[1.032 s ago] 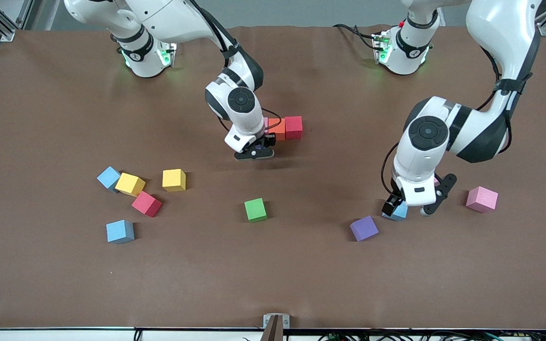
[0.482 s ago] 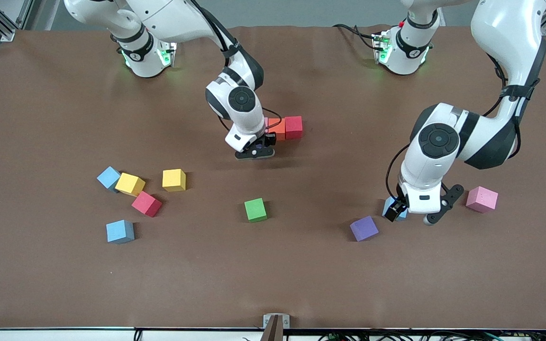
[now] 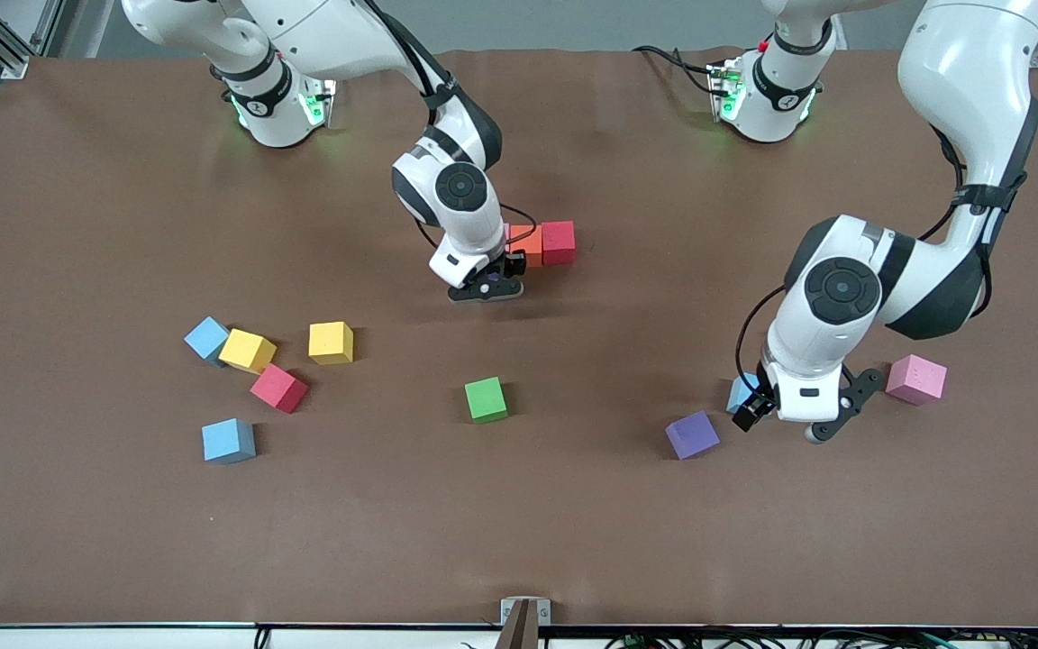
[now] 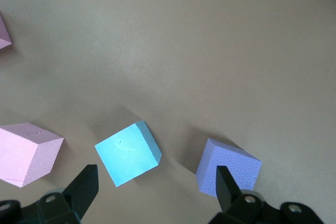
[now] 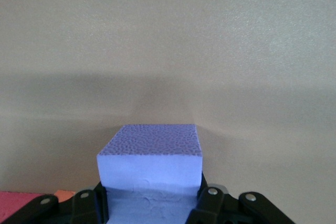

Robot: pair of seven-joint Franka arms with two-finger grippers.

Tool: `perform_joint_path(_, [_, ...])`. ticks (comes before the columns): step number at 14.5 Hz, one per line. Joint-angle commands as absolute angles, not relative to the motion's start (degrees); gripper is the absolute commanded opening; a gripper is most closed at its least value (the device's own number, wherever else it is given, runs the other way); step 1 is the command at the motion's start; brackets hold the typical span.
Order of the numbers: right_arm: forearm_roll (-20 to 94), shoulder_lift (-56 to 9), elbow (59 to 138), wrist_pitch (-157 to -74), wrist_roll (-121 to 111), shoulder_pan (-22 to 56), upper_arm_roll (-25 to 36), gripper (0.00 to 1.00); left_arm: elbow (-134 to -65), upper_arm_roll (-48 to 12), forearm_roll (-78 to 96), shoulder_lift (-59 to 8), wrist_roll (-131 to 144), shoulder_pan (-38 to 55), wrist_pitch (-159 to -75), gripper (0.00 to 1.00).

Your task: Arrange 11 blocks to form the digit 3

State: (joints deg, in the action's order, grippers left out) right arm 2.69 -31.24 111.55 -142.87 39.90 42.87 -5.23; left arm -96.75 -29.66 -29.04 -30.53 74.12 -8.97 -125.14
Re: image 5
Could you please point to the orange foam cube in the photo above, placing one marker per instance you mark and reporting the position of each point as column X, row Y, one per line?
column 64, row 195

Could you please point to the brown table mat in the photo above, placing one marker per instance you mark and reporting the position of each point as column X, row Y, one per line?
column 168, row 37

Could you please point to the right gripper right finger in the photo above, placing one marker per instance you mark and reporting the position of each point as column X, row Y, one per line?
column 215, row 205

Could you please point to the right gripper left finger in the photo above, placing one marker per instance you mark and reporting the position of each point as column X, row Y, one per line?
column 84, row 205

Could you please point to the red foam cube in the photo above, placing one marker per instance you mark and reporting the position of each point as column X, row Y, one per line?
column 15, row 205

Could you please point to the purple foam cube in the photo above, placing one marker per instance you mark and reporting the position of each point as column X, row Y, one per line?
column 149, row 150

